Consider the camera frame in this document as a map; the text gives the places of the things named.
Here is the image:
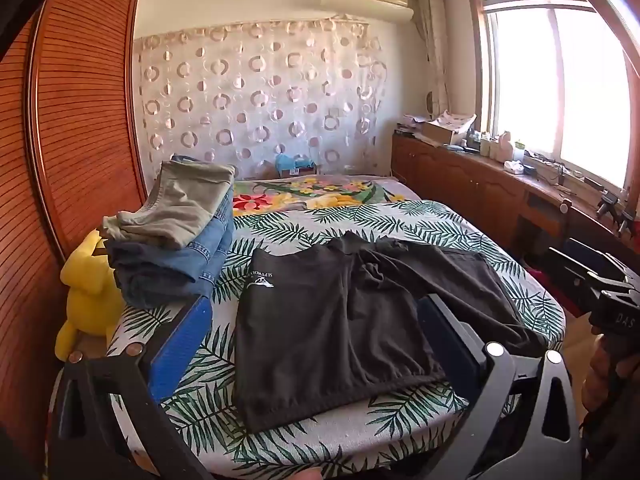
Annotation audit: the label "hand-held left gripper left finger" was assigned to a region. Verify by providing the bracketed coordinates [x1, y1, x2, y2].
[50, 294, 216, 480]

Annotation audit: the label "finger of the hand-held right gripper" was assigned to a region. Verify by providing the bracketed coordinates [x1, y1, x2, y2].
[547, 246, 601, 288]
[566, 237, 632, 276]

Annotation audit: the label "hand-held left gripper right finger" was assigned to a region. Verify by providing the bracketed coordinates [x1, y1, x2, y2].
[416, 294, 583, 480]

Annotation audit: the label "black pants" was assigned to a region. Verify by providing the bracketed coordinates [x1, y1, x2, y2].
[232, 231, 548, 435]

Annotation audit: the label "folded olive pants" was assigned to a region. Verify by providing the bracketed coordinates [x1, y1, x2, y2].
[100, 160, 237, 250]

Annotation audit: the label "person's right hand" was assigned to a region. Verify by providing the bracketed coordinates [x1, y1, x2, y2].
[581, 335, 623, 415]

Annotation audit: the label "person's left hand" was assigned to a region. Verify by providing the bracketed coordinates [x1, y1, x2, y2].
[272, 468, 324, 480]

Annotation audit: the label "red cloth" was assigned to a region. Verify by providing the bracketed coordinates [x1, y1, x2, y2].
[560, 290, 587, 317]

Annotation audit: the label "folded blue jeans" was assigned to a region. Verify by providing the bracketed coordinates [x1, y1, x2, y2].
[106, 155, 236, 308]

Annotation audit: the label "yellow plush toy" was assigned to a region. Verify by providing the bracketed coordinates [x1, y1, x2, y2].
[54, 230, 126, 361]

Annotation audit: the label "long wooden sideboard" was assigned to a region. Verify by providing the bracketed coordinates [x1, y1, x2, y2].
[391, 130, 640, 281]

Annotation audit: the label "wooden-framed window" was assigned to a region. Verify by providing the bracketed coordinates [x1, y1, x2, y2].
[467, 0, 640, 201]

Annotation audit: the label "open cardboard box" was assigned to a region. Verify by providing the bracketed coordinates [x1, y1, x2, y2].
[422, 112, 478, 147]

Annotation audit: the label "floral blanket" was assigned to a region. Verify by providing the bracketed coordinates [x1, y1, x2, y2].
[232, 175, 418, 217]

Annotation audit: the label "blue plush toy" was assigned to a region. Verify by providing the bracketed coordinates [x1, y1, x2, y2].
[275, 152, 318, 177]

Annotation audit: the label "pile of papers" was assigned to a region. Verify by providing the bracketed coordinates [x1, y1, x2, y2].
[397, 114, 427, 135]

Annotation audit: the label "circle-patterned sheer curtain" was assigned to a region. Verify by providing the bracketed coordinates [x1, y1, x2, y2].
[134, 16, 391, 181]

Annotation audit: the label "wooden slatted wardrobe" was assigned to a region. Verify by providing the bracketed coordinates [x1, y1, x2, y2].
[0, 0, 148, 461]

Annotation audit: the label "bundled cream window curtain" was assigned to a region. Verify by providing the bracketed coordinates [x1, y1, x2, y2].
[417, 0, 451, 116]

